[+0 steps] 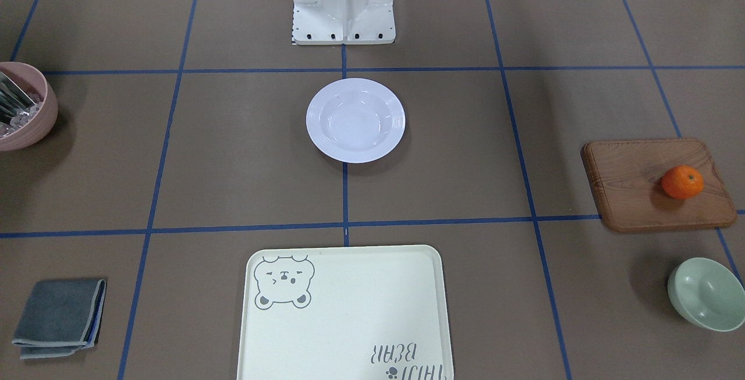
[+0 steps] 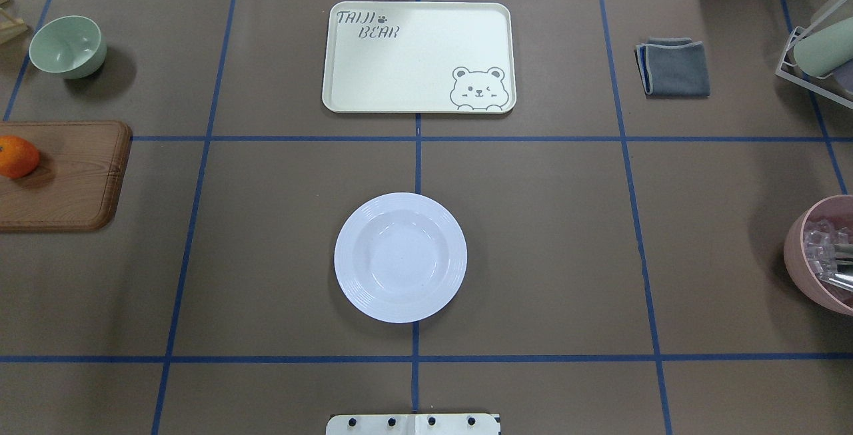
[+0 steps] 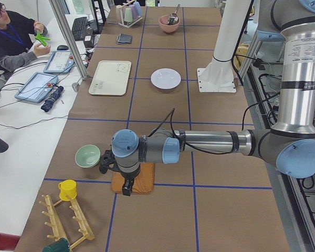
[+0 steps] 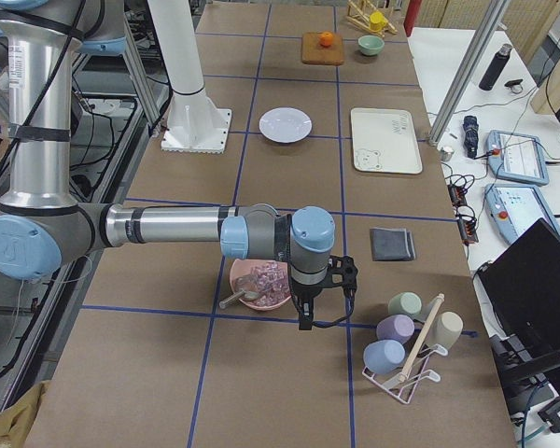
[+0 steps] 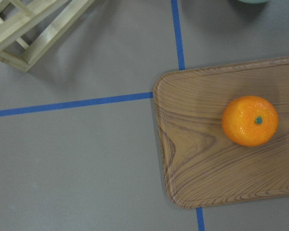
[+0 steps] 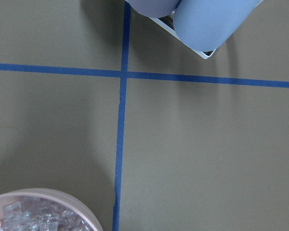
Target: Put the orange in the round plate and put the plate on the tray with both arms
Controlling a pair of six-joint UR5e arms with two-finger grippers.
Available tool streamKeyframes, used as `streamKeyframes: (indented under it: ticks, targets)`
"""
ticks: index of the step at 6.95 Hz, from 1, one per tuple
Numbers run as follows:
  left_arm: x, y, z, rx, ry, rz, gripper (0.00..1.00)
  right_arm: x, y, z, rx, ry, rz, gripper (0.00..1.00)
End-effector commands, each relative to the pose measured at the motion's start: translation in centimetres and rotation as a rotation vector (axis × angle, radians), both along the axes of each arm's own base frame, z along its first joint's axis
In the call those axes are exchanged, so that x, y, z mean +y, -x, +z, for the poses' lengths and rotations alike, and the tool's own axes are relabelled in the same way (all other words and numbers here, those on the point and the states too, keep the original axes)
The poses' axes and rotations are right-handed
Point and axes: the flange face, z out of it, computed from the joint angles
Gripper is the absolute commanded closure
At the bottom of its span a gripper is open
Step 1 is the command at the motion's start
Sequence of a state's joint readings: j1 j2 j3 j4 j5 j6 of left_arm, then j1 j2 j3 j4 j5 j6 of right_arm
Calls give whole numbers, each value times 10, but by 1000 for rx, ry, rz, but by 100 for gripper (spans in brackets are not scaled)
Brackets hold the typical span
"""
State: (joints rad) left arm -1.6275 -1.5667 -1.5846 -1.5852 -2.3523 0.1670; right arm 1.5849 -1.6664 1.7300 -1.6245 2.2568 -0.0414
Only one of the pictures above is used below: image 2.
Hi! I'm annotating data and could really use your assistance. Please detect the orange fruit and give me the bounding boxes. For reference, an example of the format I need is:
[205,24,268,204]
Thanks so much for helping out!
[1,135,41,179]

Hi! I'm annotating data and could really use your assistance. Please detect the cream bear tray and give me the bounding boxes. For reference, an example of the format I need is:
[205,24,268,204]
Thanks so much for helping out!
[322,1,517,114]

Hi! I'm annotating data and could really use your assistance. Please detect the white round plate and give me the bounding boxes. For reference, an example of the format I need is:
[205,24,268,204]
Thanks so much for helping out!
[333,193,467,324]

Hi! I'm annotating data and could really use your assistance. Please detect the grey folded cloth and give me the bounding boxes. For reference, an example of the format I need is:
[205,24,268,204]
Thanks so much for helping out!
[636,37,712,98]

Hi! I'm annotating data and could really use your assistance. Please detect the wooden cutting board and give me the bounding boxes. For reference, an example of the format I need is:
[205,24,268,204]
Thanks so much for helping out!
[1,121,132,232]

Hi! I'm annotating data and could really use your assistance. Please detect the green bowl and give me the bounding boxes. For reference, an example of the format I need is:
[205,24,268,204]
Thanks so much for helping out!
[28,15,107,79]

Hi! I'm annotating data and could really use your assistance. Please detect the clear ice cubes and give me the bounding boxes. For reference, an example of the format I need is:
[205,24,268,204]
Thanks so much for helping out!
[802,218,852,274]

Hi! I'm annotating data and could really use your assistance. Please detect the pink bowl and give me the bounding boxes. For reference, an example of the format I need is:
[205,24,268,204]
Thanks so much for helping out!
[783,195,852,316]

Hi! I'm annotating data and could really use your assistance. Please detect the green cup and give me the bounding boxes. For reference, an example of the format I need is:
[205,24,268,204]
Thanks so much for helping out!
[793,18,852,77]

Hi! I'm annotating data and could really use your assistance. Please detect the metal scoop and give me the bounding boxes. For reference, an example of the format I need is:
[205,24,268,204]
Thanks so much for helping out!
[811,243,852,292]

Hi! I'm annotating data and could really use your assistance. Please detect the wooden mug rack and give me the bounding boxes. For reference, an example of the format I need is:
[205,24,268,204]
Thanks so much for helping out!
[1,0,30,45]

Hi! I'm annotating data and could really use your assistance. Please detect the white pedestal base plate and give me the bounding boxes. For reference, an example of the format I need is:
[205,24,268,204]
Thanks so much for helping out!
[325,413,502,434]

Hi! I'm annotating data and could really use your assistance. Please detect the white wire cup rack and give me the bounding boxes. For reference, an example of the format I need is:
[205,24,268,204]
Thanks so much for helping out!
[776,0,852,110]

